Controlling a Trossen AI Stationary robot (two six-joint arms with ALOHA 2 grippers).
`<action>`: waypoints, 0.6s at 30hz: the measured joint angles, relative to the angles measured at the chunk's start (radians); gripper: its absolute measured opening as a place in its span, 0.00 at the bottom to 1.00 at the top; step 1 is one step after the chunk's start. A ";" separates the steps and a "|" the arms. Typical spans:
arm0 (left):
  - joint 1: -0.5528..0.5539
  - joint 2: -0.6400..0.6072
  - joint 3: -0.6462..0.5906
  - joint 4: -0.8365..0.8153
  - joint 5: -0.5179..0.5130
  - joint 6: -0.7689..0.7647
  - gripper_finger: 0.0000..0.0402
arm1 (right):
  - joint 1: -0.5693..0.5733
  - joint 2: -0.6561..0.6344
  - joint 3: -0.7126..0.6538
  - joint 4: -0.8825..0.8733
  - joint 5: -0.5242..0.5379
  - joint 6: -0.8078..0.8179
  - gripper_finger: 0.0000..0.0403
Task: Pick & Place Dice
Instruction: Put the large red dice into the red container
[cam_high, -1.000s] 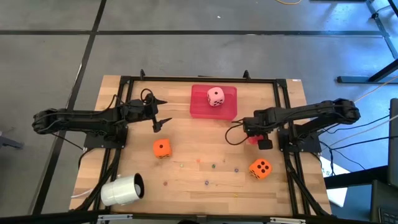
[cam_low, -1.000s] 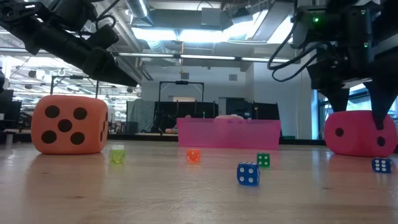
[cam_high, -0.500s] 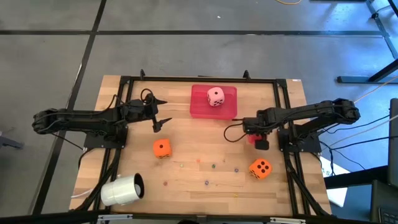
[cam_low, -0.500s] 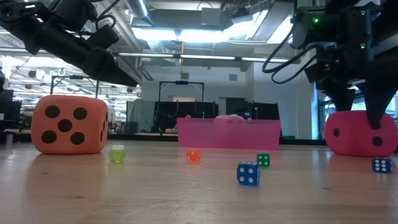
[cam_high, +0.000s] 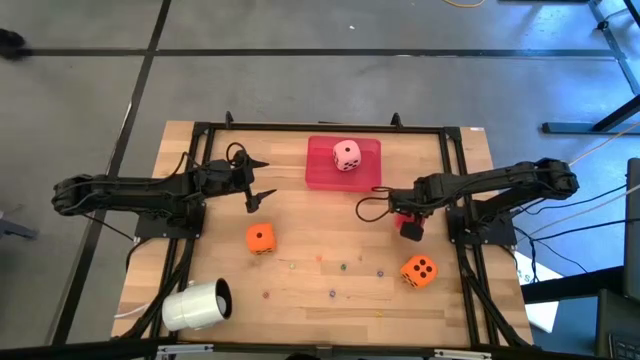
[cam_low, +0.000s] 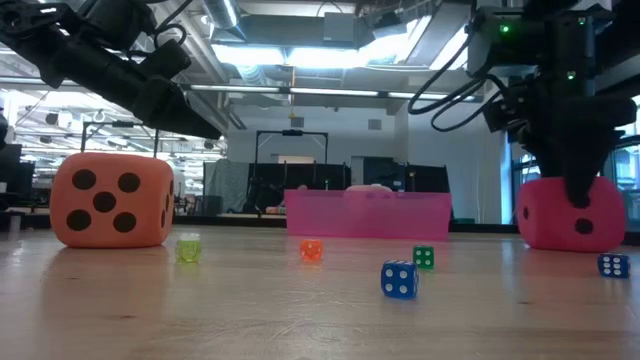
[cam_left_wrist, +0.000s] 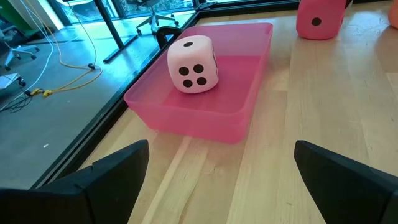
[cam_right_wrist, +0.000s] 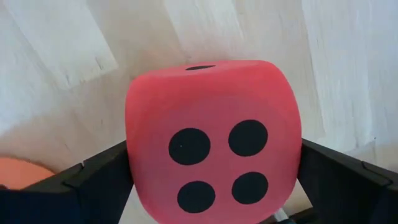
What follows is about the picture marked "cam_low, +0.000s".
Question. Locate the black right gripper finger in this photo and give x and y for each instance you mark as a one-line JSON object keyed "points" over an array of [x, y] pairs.
{"points": [[580, 175]]}

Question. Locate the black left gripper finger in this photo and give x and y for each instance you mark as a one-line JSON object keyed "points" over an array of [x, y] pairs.
{"points": [[192, 115]]}

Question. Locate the red foam die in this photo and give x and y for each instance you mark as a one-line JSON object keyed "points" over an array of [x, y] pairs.
{"points": [[550, 220]]}

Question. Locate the small blue die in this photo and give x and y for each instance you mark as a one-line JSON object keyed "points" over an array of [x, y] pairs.
{"points": [[613, 265], [399, 279]]}

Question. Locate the small yellow-green die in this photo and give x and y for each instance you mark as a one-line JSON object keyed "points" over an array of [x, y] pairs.
{"points": [[188, 248]]}

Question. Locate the orange foam die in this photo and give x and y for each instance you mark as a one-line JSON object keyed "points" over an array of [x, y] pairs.
{"points": [[110, 235]]}

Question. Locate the small green die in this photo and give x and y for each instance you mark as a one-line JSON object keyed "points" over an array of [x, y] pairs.
{"points": [[423, 257]]}

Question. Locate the small orange die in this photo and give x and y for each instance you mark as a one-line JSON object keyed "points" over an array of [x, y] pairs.
{"points": [[311, 249]]}

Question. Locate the pink foam die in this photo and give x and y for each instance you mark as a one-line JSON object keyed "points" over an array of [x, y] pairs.
{"points": [[369, 188]]}

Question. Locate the pink translucent plastic bin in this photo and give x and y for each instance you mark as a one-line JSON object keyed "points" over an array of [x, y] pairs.
{"points": [[370, 217]]}

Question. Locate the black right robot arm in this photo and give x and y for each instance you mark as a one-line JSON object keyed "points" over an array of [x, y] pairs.
{"points": [[615, 30]]}

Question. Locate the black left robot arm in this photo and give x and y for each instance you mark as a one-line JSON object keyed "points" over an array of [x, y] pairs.
{"points": [[50, 45]]}

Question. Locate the grey cloth cover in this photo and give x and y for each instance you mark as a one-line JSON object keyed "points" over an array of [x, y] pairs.
{"points": [[225, 182]]}

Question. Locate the black background partition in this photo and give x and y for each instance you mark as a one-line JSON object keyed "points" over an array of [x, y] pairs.
{"points": [[310, 175]]}

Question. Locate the long ceiling light strip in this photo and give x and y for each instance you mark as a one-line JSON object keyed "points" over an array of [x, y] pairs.
{"points": [[330, 92]]}

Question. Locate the black background rig frame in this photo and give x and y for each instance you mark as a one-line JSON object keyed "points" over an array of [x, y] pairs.
{"points": [[292, 133]]}

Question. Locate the silver ceiling duct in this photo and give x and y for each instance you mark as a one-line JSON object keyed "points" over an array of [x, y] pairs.
{"points": [[222, 12]]}

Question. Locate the black metal table frame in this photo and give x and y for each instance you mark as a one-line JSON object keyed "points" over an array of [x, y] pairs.
{"points": [[225, 220]]}

